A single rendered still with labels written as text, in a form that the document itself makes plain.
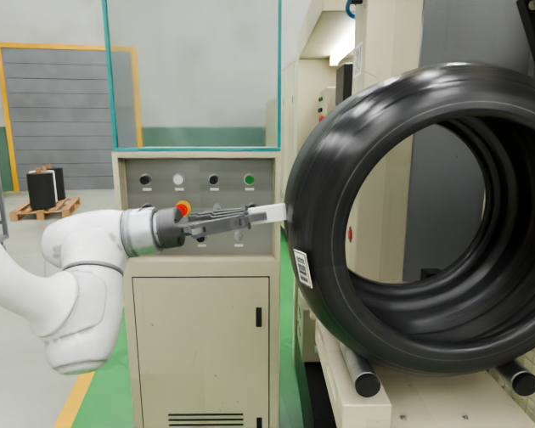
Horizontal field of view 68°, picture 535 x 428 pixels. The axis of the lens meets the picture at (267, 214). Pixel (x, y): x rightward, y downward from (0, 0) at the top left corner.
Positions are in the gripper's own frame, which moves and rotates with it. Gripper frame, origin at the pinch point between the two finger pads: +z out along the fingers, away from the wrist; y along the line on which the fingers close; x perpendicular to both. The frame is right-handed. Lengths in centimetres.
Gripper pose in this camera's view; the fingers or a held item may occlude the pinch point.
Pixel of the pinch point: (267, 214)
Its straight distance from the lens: 74.3
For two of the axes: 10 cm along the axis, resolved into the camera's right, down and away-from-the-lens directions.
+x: 1.4, 9.7, 2.1
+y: -0.1, -2.1, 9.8
